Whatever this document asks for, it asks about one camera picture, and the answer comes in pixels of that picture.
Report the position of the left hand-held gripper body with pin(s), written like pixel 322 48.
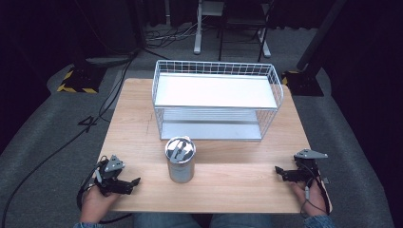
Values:
pixel 111 171

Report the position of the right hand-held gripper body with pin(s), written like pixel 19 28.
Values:
pixel 306 166

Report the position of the silver metal canister with lid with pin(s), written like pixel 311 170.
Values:
pixel 180 160

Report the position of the person's left hand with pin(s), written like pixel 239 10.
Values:
pixel 96 202

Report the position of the person's right hand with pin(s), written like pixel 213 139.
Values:
pixel 313 199

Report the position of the black stand with striped base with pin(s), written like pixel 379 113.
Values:
pixel 80 79
pixel 305 80

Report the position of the white metal stand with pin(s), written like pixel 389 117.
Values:
pixel 199 31

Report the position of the black metal frame chair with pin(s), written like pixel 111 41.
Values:
pixel 240 22

